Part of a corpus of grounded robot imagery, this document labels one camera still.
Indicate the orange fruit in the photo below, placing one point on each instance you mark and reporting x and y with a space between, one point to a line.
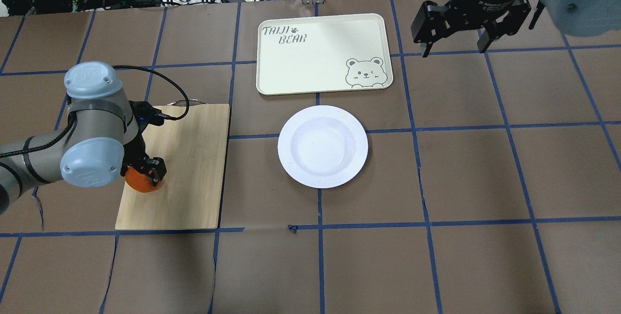
140 182

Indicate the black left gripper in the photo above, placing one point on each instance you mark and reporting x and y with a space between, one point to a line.
137 149

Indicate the white round plate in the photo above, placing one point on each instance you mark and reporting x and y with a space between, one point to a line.
323 146

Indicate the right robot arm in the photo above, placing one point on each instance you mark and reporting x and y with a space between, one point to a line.
579 18

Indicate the wooden cutting board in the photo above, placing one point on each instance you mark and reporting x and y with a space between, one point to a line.
194 151

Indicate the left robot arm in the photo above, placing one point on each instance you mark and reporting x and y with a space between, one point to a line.
101 141

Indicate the cream bear tray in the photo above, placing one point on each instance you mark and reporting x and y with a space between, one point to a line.
323 54

